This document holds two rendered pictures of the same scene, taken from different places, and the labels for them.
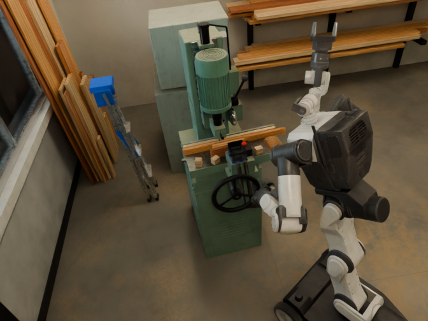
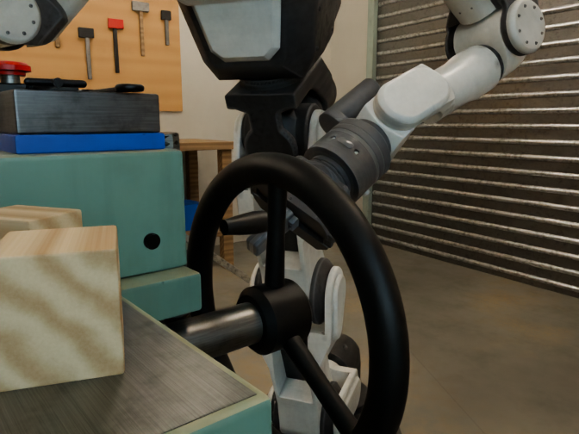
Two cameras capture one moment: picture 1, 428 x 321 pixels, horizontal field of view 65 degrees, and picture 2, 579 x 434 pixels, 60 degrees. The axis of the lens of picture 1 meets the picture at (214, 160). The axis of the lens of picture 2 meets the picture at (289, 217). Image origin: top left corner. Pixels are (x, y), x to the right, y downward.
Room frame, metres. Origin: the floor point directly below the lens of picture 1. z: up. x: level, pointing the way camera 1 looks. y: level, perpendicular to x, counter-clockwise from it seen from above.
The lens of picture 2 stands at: (1.55, 0.27, 0.98)
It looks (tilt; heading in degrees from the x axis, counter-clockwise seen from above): 11 degrees down; 240
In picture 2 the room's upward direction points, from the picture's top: straight up
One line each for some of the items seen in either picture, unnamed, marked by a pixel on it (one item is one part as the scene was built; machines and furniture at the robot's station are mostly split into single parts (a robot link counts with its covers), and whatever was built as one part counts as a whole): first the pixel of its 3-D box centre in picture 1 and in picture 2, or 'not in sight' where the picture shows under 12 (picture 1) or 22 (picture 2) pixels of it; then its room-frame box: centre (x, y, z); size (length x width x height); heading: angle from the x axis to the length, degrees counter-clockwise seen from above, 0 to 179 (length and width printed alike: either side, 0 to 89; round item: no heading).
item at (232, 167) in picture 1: (239, 161); (65, 207); (1.51, -0.15, 0.91); 0.15 x 0.14 x 0.09; 99
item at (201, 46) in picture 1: (204, 39); not in sight; (1.82, -0.02, 1.54); 0.08 x 0.08 x 0.17; 9
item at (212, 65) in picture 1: (213, 81); not in sight; (1.68, -0.05, 1.35); 0.18 x 0.18 x 0.31
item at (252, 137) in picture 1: (235, 141); not in sight; (1.70, -0.15, 0.92); 0.67 x 0.02 x 0.04; 99
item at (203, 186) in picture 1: (217, 153); not in sight; (1.80, -0.03, 0.76); 0.57 x 0.45 x 0.09; 9
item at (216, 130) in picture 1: (218, 128); not in sight; (1.70, -0.05, 1.03); 0.14 x 0.07 x 0.09; 9
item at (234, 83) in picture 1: (231, 80); not in sight; (1.92, -0.16, 1.23); 0.09 x 0.08 x 0.15; 9
